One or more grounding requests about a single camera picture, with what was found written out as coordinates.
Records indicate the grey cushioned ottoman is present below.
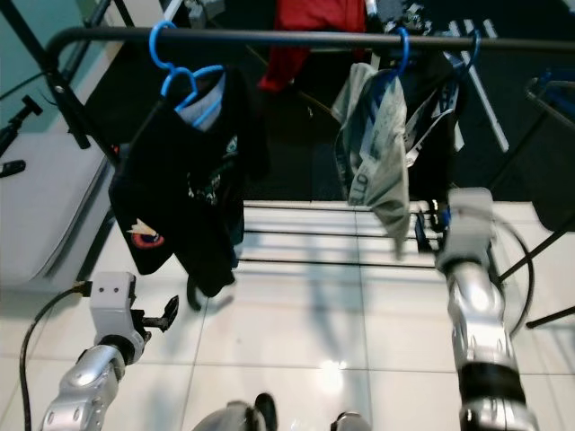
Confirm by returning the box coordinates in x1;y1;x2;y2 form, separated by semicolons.
0;133;113;281

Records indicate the robot leg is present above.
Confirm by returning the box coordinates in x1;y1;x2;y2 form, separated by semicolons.
216;392;279;431
332;411;374;431

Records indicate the robot right leg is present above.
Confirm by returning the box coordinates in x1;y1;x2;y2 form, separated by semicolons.
332;411;374;431

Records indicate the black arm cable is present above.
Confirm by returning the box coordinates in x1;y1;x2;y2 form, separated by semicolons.
494;220;535;338
20;283;95;431

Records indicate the black logo t-shirt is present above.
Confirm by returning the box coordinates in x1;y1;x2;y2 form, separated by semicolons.
108;65;270;299

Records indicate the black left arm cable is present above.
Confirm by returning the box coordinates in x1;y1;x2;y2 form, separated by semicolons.
20;283;95;431

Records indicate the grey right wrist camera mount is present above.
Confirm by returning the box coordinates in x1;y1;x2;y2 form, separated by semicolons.
436;187;500;270

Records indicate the black tripod handle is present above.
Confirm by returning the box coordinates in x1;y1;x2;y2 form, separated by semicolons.
0;94;46;154

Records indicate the long white strip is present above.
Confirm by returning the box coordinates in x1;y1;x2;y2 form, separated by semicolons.
472;58;510;154

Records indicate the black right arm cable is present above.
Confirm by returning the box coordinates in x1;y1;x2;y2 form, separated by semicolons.
494;220;535;338

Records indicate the beige grey garment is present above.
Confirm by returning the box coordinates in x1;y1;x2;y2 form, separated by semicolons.
331;63;414;261

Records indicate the black metal clothes rack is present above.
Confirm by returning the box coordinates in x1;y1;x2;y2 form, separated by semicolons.
0;0;575;329

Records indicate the black box device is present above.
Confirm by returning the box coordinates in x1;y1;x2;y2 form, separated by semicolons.
373;0;432;32

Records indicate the robot left leg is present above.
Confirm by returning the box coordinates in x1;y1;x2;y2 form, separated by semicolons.
216;392;279;431

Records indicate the black printed garment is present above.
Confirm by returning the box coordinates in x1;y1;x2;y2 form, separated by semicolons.
404;49;468;225

